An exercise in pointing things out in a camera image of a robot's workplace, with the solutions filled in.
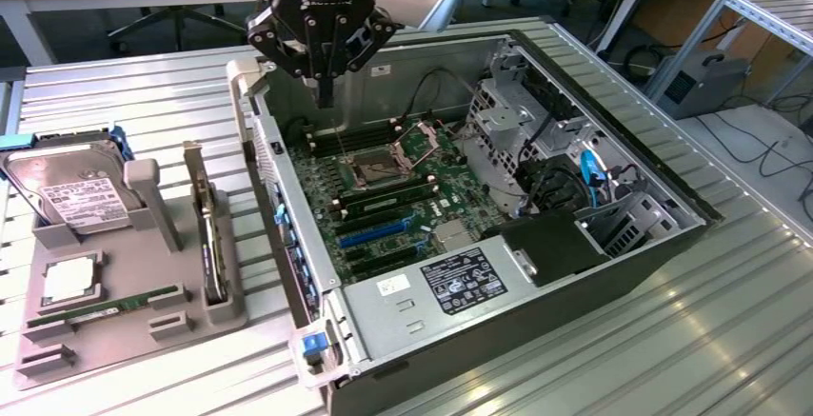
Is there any black green graphics card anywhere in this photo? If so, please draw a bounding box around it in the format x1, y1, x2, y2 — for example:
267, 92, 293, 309
181, 139, 233, 304

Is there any black RAM slot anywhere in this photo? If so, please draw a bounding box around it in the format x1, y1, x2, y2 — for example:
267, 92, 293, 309
309, 124, 393, 147
313, 135, 401, 159
306, 118, 389, 140
311, 129, 397, 152
329, 173, 440, 207
339, 196, 442, 223

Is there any metal socket cover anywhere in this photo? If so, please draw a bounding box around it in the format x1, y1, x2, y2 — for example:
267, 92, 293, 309
389, 119, 448, 170

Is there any thin locking lever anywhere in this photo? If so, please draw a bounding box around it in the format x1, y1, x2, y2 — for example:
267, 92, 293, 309
331, 119, 353, 166

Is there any CPU socket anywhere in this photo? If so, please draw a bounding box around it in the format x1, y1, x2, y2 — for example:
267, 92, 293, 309
346, 148, 416, 189

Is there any silver drive cage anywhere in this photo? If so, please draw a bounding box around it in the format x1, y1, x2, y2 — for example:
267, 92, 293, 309
466, 39, 612, 169

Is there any green motherboard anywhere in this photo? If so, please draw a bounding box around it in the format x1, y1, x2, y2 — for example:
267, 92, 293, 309
282, 118, 510, 287

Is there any hard drive in blue caddy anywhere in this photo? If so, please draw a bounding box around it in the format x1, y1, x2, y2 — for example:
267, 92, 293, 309
0, 122, 138, 184

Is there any black RAM stick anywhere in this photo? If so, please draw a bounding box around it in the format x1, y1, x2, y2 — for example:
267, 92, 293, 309
346, 186, 438, 217

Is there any dark grey hard disk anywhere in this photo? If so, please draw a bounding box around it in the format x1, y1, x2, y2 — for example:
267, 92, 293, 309
35, 129, 119, 150

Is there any long black expansion slot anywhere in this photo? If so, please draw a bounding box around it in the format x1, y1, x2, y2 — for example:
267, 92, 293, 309
350, 256, 428, 282
346, 247, 424, 272
333, 212, 412, 239

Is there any blue expansion slot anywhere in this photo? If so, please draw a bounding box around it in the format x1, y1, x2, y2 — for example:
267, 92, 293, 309
338, 225, 416, 250

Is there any black slanted pole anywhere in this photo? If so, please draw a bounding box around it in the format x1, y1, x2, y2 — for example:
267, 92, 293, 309
594, 0, 673, 58

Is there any silver chipset heatsink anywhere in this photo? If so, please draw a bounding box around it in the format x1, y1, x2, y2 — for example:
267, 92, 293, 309
433, 222, 477, 251

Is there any silver hard disk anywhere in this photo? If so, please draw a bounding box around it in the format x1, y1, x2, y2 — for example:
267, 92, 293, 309
0, 143, 145, 237

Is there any grey parts rack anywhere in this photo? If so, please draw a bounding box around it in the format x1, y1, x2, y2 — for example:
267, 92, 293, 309
14, 158, 250, 391

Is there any grey controller box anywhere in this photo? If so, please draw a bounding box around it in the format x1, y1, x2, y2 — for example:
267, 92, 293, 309
645, 51, 756, 121

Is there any silver disk bay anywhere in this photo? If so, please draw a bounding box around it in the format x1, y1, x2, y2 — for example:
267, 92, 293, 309
574, 190, 687, 259

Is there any silver CPU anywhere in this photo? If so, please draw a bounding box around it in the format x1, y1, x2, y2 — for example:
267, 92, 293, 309
40, 259, 103, 304

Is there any green RAM stick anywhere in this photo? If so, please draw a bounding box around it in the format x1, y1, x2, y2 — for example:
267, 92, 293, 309
28, 285, 179, 329

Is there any silver power supply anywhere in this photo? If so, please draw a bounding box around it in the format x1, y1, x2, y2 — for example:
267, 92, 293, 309
329, 234, 542, 375

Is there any black silver PC case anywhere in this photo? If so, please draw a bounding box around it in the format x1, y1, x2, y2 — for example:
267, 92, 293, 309
226, 28, 725, 416

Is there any black power wire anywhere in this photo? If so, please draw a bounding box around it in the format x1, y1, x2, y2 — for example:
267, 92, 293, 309
408, 67, 478, 120

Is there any blue disk wire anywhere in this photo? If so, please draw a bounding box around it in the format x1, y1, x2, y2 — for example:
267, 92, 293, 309
577, 148, 606, 208

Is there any aluminium frame table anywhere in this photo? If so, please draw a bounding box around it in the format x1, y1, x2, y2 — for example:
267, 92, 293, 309
642, 0, 813, 112

